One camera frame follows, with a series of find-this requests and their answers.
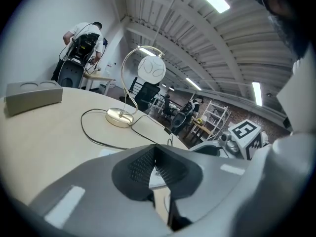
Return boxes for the wooden table white legs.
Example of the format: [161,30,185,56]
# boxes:
[82,72,117,96]

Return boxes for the black swivel chair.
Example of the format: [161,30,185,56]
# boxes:
[158,102,181,124]

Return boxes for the black white office chair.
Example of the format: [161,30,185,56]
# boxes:
[171,112,189,136]

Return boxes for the gold desk lamp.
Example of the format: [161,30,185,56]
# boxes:
[105,45,166,128]

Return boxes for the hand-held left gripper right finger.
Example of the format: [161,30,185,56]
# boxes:
[155,144,249,237]

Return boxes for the white metal shelf rack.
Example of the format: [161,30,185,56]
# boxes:
[201,99,232,140]

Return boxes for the black cable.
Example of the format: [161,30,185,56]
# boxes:
[80,108,173,151]

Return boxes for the black backpack rig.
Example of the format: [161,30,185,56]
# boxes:
[67,33,101,65]

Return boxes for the grey chair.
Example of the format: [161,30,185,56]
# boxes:
[58,59,85,89]

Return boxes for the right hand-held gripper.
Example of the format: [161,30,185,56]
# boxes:
[189,119,263,160]

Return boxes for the grey cardboard box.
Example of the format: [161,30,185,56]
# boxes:
[4,81,64,118]

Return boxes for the white power strip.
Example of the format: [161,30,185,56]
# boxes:
[148,170,171,190]

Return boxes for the long wooden table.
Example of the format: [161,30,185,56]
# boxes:
[190,118,215,143]

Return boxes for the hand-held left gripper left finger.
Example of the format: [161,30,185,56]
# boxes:
[24,144,173,237]

